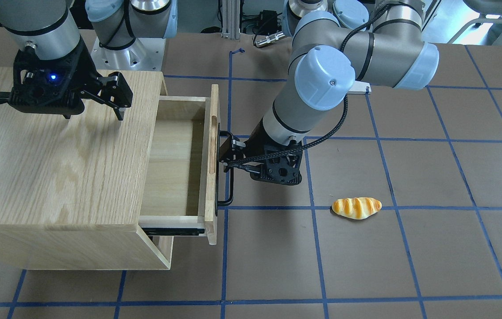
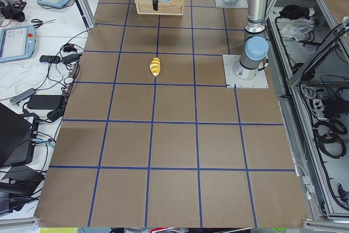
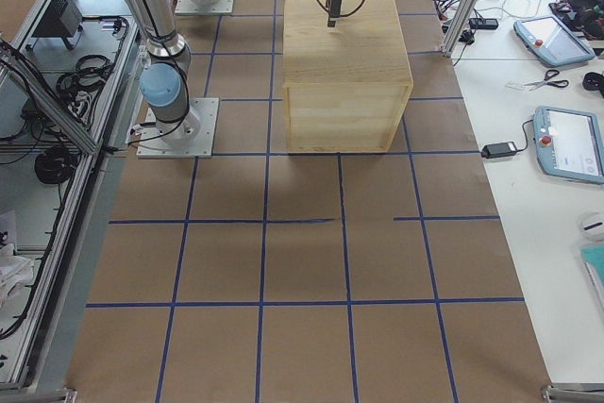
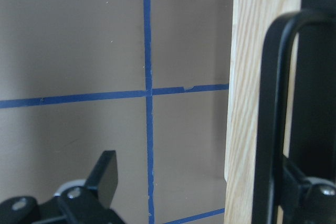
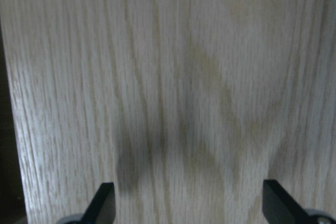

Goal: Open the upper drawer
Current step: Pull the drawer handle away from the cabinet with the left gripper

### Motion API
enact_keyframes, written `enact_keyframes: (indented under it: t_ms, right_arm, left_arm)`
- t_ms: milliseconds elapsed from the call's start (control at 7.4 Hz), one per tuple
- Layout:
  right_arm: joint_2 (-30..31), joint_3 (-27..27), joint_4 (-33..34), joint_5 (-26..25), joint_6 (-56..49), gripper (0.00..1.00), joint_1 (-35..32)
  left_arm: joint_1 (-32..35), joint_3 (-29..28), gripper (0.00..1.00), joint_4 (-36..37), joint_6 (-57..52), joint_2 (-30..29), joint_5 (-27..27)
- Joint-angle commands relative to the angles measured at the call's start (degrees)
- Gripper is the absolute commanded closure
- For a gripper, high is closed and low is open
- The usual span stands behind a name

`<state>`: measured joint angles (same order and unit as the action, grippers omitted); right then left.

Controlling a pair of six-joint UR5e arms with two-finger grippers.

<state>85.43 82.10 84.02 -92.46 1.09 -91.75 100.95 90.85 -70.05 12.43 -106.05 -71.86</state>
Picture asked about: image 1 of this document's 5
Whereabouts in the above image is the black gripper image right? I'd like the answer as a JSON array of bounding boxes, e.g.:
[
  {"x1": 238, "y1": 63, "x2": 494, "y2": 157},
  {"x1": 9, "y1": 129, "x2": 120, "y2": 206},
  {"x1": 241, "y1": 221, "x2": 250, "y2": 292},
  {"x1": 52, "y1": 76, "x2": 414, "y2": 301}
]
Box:
[{"x1": 219, "y1": 121, "x2": 302, "y2": 185}]

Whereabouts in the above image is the wooden drawer black handle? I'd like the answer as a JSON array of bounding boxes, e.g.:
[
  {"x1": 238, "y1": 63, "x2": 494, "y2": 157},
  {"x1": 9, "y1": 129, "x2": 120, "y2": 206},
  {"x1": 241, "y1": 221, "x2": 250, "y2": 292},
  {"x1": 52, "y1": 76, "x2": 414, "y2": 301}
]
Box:
[{"x1": 139, "y1": 84, "x2": 220, "y2": 245}]

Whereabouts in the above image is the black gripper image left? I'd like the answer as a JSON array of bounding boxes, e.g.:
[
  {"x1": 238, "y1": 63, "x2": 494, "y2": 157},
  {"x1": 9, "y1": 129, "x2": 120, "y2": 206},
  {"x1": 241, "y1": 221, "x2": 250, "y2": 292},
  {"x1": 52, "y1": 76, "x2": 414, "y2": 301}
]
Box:
[{"x1": 8, "y1": 43, "x2": 133, "y2": 121}]

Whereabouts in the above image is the light wooden drawer cabinet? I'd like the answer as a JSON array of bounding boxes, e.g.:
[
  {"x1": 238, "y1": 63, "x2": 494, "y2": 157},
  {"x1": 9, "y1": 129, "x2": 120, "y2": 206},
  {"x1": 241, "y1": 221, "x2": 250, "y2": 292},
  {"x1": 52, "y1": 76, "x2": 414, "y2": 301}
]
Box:
[{"x1": 0, "y1": 71, "x2": 173, "y2": 270}]

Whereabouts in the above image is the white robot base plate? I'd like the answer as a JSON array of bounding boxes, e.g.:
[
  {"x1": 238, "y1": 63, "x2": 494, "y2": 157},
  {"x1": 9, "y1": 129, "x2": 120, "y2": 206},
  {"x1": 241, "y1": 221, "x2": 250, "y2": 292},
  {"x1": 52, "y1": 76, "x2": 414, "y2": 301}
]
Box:
[
  {"x1": 348, "y1": 81, "x2": 372, "y2": 95},
  {"x1": 91, "y1": 38, "x2": 166, "y2": 71}
]

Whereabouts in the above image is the black power adapter box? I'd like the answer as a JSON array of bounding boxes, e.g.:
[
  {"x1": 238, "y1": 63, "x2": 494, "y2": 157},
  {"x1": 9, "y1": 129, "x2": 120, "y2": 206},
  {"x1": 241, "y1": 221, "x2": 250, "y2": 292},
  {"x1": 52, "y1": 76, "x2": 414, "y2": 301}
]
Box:
[{"x1": 251, "y1": 10, "x2": 281, "y2": 35}]

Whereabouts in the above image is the toy bread roll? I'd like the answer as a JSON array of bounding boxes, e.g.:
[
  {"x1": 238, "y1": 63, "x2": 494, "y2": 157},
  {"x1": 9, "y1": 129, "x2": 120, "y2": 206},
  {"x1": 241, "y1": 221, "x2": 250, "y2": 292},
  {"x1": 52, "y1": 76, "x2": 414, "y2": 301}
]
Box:
[{"x1": 331, "y1": 197, "x2": 382, "y2": 220}]

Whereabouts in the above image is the aluminium profile post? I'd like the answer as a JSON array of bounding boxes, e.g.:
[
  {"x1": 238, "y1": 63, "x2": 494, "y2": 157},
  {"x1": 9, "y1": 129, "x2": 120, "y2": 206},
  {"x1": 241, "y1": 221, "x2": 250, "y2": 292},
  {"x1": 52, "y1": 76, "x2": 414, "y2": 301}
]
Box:
[{"x1": 220, "y1": 0, "x2": 242, "y2": 41}]

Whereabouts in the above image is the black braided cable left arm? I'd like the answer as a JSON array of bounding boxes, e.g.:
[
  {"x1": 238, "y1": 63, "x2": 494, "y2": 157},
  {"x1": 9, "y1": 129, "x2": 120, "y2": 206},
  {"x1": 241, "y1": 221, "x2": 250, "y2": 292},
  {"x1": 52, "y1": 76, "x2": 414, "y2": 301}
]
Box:
[{"x1": 224, "y1": 4, "x2": 390, "y2": 173}]

